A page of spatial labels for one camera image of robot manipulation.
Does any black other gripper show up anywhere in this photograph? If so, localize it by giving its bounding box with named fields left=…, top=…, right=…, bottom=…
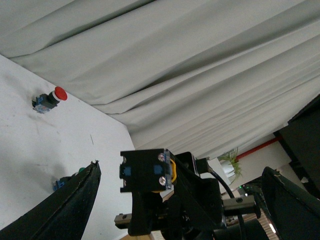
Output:
left=114, top=152, right=262, bottom=240

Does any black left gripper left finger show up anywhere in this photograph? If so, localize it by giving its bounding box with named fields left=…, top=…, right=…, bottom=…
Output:
left=0, top=161, right=101, bottom=240

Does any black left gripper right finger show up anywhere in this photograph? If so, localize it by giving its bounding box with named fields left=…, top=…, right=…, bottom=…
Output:
left=261, top=167, right=320, bottom=240

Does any yellow push button switch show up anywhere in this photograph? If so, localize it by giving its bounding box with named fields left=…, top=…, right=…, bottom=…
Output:
left=119, top=148, right=177, bottom=193

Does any red mushroom push button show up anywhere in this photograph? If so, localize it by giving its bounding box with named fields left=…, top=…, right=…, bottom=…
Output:
left=32, top=86, right=68, bottom=114

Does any black cabinet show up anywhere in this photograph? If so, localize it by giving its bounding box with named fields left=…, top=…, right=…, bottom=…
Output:
left=273, top=96, right=320, bottom=198

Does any green potted plant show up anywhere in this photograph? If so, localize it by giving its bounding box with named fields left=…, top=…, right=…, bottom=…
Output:
left=217, top=148, right=242, bottom=184

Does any red pipe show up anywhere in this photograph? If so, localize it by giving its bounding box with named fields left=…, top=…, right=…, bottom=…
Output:
left=235, top=136, right=283, bottom=162

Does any grey pleated curtain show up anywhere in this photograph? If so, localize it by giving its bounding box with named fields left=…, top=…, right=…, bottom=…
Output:
left=0, top=0, right=320, bottom=157

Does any green push button switch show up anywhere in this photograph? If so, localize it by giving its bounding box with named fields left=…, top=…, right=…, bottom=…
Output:
left=52, top=167, right=85, bottom=192

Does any black cable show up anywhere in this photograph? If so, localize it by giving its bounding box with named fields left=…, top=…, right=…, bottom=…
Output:
left=206, top=166, right=247, bottom=240

